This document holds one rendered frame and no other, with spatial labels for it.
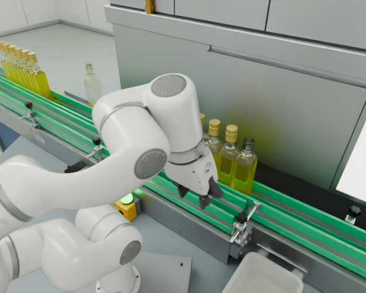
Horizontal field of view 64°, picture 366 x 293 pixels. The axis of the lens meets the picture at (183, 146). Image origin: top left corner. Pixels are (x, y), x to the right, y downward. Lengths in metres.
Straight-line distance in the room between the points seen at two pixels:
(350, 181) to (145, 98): 0.72
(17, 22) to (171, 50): 5.96
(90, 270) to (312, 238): 0.61
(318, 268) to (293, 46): 0.63
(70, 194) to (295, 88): 0.68
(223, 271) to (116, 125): 0.74
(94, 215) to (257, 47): 0.62
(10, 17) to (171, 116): 6.53
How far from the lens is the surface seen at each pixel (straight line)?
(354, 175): 0.97
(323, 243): 0.94
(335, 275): 0.98
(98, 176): 0.35
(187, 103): 0.40
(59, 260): 0.59
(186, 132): 0.43
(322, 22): 0.85
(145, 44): 1.18
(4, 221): 0.43
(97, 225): 0.67
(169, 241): 1.08
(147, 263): 0.96
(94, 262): 0.61
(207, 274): 1.01
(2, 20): 6.81
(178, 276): 0.93
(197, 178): 0.51
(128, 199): 1.08
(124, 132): 0.36
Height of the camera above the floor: 1.63
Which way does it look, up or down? 37 degrees down
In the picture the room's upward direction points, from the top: straight up
